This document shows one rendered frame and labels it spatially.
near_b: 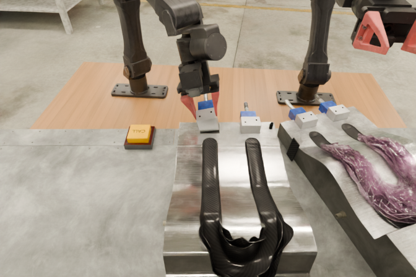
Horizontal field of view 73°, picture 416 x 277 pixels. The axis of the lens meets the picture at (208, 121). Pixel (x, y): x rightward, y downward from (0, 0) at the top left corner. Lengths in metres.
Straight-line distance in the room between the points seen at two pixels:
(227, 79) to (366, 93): 0.52
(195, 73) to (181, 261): 0.35
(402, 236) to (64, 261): 0.66
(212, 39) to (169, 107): 0.44
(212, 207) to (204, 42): 0.33
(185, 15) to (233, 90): 0.48
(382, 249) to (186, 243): 0.37
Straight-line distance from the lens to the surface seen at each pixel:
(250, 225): 0.54
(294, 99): 1.03
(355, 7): 0.69
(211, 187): 0.64
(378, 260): 0.69
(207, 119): 0.70
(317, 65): 0.95
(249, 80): 1.11
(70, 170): 0.85
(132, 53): 0.92
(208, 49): 0.58
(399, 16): 0.61
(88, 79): 1.20
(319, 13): 0.96
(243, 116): 0.77
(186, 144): 0.71
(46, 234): 0.76
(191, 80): 0.58
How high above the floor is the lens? 1.41
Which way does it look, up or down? 42 degrees down
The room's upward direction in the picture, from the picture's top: straight up
